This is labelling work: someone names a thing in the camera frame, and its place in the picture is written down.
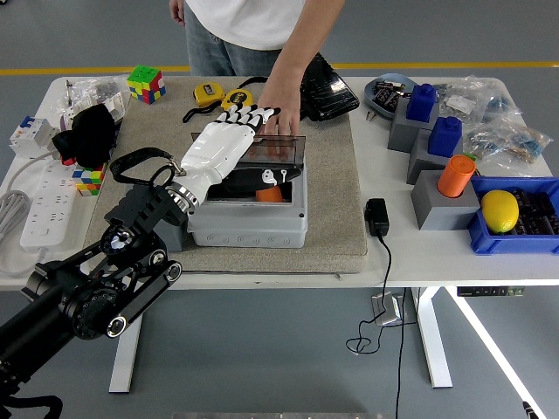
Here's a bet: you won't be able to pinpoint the person's left hand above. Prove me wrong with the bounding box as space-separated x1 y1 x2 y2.
257 72 303 161

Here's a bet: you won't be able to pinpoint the person's right hand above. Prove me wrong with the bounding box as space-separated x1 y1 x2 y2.
169 0 187 27

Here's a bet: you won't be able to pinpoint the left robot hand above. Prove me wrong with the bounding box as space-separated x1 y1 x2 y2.
178 104 305 205

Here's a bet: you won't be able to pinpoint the smoked transparent box lid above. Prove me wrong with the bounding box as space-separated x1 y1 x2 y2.
235 134 306 169

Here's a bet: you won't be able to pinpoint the orange cylinder battery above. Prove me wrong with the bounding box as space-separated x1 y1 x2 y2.
437 155 477 198
256 186 285 203

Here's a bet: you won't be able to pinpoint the grey plastic junction box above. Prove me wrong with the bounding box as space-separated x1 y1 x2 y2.
186 159 309 249

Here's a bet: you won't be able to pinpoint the yellow tape measure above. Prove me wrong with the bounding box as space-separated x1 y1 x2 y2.
220 88 254 117
182 81 227 123

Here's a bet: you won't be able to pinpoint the person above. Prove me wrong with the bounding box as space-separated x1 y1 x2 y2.
169 0 346 78

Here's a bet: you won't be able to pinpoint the large colourful puzzle cube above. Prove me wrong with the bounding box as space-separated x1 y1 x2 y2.
127 64 167 106

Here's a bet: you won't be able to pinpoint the blue-grey dish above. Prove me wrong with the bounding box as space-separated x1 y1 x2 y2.
363 72 418 120

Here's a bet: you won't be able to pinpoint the grey-brown mat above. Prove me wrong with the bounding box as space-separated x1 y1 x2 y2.
81 76 369 276

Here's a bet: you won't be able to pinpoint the grey block with round hole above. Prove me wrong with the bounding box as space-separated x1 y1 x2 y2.
155 204 190 253

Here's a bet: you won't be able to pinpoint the black capacitor pack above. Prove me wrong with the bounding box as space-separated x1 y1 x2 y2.
374 80 401 108

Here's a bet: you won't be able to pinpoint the clear bags small parts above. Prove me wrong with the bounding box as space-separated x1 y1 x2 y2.
47 76 132 132

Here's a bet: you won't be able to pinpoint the white table leg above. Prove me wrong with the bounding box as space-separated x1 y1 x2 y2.
107 305 148 394
410 286 454 389

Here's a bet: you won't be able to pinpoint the grey block holder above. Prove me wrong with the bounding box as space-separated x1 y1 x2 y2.
405 129 464 185
410 169 481 231
387 98 440 154

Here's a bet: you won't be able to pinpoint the black table control panel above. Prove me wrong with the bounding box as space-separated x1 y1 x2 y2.
457 285 527 299

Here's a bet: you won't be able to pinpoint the black cloth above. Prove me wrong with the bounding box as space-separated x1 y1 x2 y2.
51 103 123 169

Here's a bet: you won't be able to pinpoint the small colourful puzzle cube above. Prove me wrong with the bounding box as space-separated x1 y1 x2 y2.
72 163 108 197

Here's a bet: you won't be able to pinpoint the blue bottle-shaped block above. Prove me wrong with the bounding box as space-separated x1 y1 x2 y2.
426 116 464 158
405 83 439 123

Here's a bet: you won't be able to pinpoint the black power adapter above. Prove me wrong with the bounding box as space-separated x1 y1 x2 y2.
364 197 390 237

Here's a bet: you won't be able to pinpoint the blue plastic bin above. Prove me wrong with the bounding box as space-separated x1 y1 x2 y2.
466 175 559 257

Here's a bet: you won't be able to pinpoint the clear bag white parts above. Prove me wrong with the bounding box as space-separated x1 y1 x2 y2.
438 80 486 126

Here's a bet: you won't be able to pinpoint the white power strip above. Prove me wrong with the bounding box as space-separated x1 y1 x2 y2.
19 161 84 252

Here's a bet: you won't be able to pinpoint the white blue circuit breaker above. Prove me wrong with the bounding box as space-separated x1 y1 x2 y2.
9 114 60 158

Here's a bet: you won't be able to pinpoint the black capacitors pile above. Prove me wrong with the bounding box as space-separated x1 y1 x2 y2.
510 186 559 237

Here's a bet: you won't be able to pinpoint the yellow lemon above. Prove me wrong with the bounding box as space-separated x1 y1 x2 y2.
480 189 521 234

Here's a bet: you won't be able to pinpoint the clear bag blue parts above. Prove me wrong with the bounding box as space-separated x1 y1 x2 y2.
473 76 525 127

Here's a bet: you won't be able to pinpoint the clear bag of resistors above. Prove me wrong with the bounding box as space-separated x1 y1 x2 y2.
462 117 554 169

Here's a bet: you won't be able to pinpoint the black pouch with strap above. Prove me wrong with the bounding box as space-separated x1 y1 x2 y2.
238 52 361 123

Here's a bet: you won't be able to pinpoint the black hanging cable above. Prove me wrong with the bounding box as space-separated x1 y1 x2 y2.
394 287 420 419

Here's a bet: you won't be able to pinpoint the black adapter cord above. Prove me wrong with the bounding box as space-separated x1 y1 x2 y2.
346 233 394 355

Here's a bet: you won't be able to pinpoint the grey-white power cable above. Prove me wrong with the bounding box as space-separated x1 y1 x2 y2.
0 150 58 276

